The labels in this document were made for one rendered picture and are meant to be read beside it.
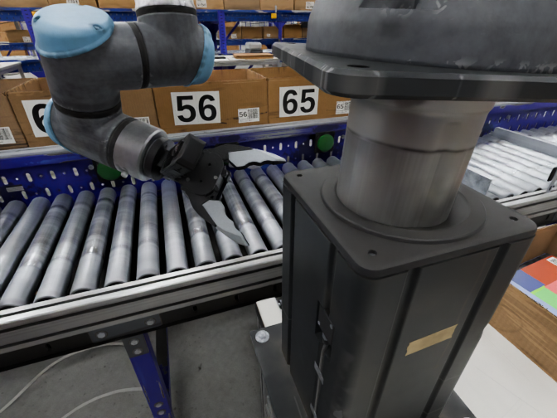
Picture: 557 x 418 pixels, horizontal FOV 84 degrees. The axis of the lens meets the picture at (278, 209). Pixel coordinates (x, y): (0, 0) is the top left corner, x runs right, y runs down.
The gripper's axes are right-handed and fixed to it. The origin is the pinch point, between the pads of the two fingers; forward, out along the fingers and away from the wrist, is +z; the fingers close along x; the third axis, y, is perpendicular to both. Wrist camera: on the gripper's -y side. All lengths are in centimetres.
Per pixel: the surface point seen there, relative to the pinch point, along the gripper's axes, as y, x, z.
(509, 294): 4.3, -2.3, 42.8
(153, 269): 26.3, 18.3, -19.6
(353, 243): -23.1, 6.3, 8.8
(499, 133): 83, -96, 83
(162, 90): 45, -32, -50
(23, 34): 601, -294, -724
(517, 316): 4.4, 0.5, 44.9
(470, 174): 45, -46, 54
